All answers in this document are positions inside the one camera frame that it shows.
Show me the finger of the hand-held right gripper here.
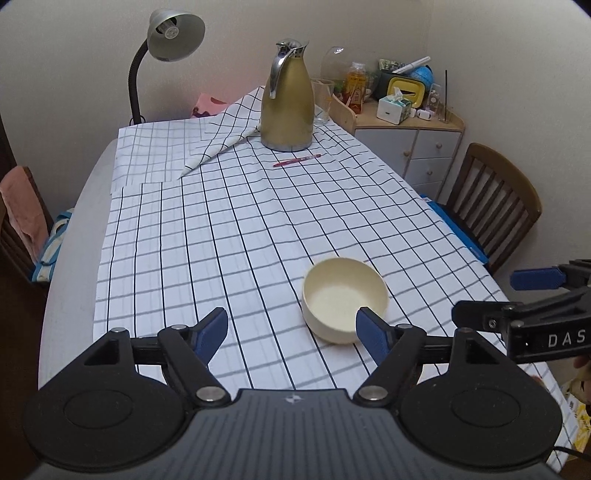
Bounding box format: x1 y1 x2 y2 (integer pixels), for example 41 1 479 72
451 300 533 331
510 259 591 292

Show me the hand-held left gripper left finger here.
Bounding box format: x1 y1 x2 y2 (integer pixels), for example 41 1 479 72
83 307 232 408

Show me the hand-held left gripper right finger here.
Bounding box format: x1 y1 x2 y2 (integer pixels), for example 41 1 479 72
353 307 502 408

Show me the cream bowl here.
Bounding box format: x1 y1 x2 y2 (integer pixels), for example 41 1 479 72
302 257 389 344

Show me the blue white printed cardboard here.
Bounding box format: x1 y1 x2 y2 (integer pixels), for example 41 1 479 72
422 196 490 266

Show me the brown wooden chair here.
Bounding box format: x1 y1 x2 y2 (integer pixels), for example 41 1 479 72
436 143 542 275

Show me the yellow printed box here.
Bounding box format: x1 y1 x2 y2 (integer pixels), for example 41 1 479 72
561 378 591 462

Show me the white black checked tablecloth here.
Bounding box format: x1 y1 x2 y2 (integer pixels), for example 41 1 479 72
92 85 561 393

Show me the white drawer cabinet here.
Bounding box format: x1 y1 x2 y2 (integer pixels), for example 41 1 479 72
330 95 465 204

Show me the blue striped bag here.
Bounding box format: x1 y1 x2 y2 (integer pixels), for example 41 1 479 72
32 208 75 281

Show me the red pen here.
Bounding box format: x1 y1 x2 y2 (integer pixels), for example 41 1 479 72
272 154 322 168

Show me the dark wooden chair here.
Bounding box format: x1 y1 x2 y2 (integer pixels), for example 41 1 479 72
0 166 54 289

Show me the white tissue box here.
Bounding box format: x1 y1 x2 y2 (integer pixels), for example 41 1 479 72
376 90 413 125

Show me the yellow black box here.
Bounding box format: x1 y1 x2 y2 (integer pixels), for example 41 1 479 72
387 76 426 109

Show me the pink printed bag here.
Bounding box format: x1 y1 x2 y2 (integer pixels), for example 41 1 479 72
191 92 228 119

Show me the clear drinking glass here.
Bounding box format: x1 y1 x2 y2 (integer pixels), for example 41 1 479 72
310 78 335 125

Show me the gold thermos jug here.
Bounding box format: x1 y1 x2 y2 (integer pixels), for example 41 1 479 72
261 39 317 152

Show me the orange drink bottle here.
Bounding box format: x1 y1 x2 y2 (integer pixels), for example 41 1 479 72
345 62 368 114

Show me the clear glass dome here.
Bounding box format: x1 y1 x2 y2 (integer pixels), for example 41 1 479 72
321 45 356 88

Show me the grey desk lamp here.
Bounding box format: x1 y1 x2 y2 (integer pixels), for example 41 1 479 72
127 8 206 125

